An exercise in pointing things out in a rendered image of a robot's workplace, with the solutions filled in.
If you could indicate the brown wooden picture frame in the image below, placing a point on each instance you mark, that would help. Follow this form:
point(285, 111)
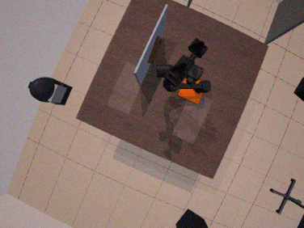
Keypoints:
point(155, 49)

